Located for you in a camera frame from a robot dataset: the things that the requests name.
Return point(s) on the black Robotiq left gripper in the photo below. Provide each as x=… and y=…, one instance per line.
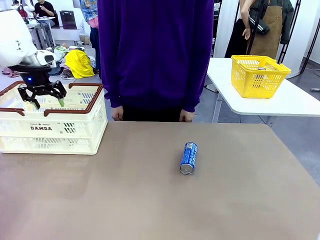
x=36, y=80

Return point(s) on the short blue drink can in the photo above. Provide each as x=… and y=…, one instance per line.
x=189, y=157

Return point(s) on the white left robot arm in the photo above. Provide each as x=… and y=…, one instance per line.
x=12, y=37

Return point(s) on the person's left purple forearm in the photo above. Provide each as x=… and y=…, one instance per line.
x=192, y=95

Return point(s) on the person's right purple forearm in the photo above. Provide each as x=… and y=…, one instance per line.
x=112, y=95

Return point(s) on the cream folding shopping basket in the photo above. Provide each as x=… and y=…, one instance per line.
x=50, y=150

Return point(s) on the yellow plastic basket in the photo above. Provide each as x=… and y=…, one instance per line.
x=257, y=80

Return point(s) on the person's right hand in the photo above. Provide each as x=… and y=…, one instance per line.
x=117, y=112

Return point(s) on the person's left hand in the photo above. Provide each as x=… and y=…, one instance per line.
x=186, y=116

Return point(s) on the mixed clothes pile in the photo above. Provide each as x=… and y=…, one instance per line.
x=62, y=70

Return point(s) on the mauve patterned cloth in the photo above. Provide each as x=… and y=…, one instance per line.
x=10, y=72

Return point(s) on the yellow garment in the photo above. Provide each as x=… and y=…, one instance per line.
x=78, y=63

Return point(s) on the cardboard box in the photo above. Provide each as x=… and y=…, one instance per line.
x=85, y=40

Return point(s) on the grey metal work table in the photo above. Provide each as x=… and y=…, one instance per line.
x=35, y=25

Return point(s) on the seated person in black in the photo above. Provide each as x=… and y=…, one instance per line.
x=45, y=10

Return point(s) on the person in blue patterned shirt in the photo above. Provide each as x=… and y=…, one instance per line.
x=87, y=10

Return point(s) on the person in purple hoodie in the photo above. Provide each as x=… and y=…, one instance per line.
x=155, y=50

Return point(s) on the white table leg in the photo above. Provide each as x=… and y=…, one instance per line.
x=217, y=110

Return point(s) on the silver topped can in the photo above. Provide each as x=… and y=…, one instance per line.
x=261, y=68

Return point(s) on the person in brown apron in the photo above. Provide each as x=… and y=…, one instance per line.
x=270, y=25

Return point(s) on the white side table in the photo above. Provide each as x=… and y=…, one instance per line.
x=287, y=105

